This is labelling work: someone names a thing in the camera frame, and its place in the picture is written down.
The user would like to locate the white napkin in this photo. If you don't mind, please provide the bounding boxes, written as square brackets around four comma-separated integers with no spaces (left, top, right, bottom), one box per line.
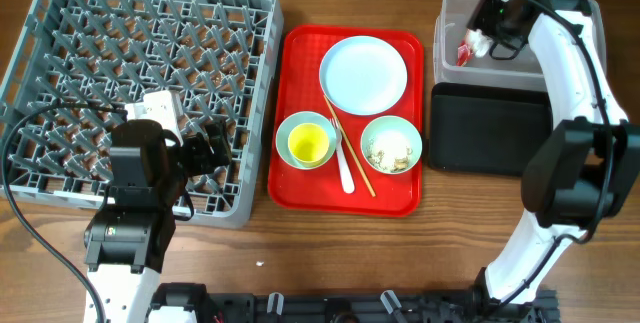
[464,29,493,58]

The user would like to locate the light blue small bowl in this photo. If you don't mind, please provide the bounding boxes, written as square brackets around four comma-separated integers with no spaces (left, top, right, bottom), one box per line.
[276,111,336,170]

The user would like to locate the yellow plastic cup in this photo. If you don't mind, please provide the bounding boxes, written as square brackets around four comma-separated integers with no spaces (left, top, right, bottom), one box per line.
[287,123,330,168]

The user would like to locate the green bowl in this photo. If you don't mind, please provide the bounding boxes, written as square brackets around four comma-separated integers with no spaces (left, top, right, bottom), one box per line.
[360,115,423,175]

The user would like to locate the rice and food scraps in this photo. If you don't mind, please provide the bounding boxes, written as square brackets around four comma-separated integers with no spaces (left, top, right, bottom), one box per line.
[366,130,413,173]

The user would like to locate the red snack wrapper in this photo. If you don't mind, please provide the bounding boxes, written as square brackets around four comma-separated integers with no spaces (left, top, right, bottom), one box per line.
[456,43,473,67]

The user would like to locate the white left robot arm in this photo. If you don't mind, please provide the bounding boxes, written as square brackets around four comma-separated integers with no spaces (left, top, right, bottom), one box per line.
[84,119,231,322]

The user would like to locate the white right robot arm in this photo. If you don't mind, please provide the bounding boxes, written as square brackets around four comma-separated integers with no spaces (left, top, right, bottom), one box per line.
[468,0,639,316]

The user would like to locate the clear plastic waste bin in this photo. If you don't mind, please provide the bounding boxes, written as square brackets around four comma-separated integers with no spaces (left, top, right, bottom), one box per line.
[432,0,608,93]

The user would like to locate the black waste tray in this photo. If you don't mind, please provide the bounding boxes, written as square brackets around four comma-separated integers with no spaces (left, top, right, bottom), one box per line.
[428,83,552,177]

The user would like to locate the grey dishwasher rack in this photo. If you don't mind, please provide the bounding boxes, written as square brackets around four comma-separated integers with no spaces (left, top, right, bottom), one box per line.
[1,0,283,228]

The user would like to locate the red plastic tray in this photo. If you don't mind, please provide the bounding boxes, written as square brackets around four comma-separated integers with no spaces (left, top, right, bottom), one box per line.
[267,25,424,217]

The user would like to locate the wooden chopstick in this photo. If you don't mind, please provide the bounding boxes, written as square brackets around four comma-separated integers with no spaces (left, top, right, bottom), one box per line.
[324,96,377,197]

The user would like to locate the white plastic fork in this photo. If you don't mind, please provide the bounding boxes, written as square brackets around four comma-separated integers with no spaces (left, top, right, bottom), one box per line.
[330,118,355,194]

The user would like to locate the large light blue plate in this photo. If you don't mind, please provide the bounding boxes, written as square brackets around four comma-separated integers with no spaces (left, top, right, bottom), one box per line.
[319,36,408,116]

